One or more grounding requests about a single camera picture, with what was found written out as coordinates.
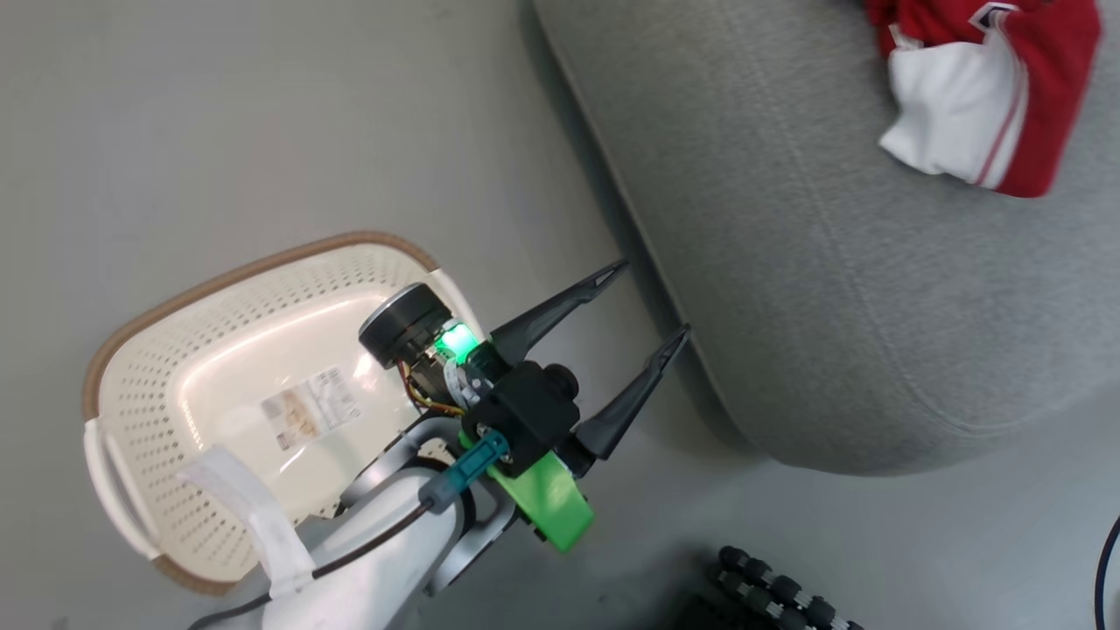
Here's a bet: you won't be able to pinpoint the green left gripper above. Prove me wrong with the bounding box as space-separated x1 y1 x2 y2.
357 259 693 555

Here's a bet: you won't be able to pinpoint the red and white jersey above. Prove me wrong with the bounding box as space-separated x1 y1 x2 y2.
861 0 1104 199

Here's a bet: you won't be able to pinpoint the grey fabric sofa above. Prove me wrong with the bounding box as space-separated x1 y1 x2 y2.
528 0 1120 479

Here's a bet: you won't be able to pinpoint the paper label sticker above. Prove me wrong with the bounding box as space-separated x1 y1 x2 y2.
260 365 362 452

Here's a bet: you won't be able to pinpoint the cream perforated laundry basket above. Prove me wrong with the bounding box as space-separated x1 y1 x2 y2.
82 231 484 598

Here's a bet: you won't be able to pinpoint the black cable with teal plug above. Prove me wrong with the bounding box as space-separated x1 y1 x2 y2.
186 428 511 630

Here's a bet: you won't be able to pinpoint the white cable strap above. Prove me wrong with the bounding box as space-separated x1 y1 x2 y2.
178 444 318 599

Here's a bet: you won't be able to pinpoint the thin black cable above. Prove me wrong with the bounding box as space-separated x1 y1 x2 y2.
1095 514 1120 630

